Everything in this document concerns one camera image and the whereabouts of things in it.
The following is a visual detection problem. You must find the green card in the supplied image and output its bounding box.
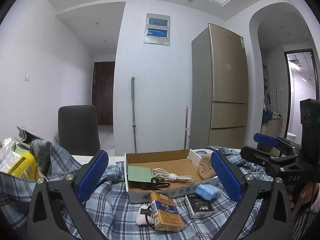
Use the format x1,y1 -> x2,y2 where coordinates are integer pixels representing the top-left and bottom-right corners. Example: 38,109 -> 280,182
127,167 -> 153,182

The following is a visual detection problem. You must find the blue hanging cloth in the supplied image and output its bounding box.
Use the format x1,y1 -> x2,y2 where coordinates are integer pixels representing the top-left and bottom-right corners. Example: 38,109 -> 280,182
262,109 -> 273,125

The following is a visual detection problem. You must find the round beige perforated disc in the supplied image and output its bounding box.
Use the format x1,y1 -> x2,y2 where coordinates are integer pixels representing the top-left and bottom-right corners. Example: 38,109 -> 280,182
199,154 -> 217,180

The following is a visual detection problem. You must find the yellow cigarette box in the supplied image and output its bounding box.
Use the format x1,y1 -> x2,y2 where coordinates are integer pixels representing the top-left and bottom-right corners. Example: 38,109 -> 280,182
149,191 -> 185,230

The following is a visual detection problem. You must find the clear plastic bag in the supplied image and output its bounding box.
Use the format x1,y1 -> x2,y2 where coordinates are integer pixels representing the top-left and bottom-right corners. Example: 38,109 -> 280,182
0,137 -> 20,173

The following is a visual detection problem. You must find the light blue tissue pack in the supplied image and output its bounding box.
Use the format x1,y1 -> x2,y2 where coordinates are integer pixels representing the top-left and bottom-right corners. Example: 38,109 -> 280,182
195,184 -> 223,201

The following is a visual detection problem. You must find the grey mop handle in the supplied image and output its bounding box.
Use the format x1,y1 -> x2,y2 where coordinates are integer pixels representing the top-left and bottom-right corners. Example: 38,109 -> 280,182
131,77 -> 138,153

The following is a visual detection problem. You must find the white pouch with black tag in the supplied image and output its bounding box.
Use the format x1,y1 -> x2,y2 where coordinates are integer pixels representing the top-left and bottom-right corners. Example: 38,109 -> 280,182
136,204 -> 155,228

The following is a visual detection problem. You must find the blue plaid cloth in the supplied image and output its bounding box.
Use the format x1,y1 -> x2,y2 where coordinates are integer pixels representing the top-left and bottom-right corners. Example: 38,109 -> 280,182
0,139 -> 320,240

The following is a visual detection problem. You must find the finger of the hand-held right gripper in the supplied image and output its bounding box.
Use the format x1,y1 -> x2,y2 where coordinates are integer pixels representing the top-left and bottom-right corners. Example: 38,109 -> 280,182
240,145 -> 303,175
253,133 -> 302,157

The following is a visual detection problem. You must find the black tissue pack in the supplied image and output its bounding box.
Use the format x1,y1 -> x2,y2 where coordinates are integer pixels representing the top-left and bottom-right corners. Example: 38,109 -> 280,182
184,194 -> 216,219

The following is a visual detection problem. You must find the cardboard box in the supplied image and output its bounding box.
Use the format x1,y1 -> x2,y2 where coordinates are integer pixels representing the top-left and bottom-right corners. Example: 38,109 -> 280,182
124,149 -> 220,204

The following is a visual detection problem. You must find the yellow packet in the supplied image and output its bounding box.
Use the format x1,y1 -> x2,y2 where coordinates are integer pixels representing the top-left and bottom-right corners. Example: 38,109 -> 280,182
7,152 -> 40,180

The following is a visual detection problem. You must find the gold refrigerator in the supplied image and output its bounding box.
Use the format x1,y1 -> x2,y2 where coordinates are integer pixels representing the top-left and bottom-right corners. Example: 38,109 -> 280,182
191,23 -> 249,149

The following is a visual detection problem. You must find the dark door frame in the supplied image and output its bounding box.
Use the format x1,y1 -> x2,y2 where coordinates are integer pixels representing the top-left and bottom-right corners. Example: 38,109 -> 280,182
283,48 -> 319,140

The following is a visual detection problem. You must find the white cable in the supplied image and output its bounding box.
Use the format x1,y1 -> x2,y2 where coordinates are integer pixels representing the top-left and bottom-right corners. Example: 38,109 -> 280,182
151,168 -> 195,183

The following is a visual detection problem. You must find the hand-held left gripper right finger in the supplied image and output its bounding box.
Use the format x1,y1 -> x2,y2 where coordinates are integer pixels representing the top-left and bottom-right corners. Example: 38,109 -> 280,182
211,150 -> 294,240

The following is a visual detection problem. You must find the pink broom handle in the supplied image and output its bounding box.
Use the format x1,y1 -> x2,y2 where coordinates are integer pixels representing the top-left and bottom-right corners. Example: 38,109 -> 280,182
184,106 -> 190,150

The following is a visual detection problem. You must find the dark grey chair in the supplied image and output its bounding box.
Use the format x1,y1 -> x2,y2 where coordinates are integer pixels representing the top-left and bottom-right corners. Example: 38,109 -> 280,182
58,105 -> 101,156

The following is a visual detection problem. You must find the beige cabinet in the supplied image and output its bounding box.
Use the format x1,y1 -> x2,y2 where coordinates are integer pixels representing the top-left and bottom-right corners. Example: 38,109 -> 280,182
260,117 -> 283,137

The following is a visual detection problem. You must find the person's right hand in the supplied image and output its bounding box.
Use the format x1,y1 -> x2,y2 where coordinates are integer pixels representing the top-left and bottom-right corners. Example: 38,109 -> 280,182
287,180 -> 320,214

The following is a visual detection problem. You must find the dark brown door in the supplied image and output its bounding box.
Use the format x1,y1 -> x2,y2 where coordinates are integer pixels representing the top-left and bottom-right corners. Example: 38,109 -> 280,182
92,61 -> 116,126

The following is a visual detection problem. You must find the open carton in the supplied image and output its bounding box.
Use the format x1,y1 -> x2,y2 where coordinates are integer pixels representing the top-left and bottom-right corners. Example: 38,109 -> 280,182
15,126 -> 48,150

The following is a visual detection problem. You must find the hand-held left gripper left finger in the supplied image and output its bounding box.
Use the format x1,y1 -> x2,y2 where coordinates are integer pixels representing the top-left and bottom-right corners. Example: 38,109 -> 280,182
26,149 -> 110,240

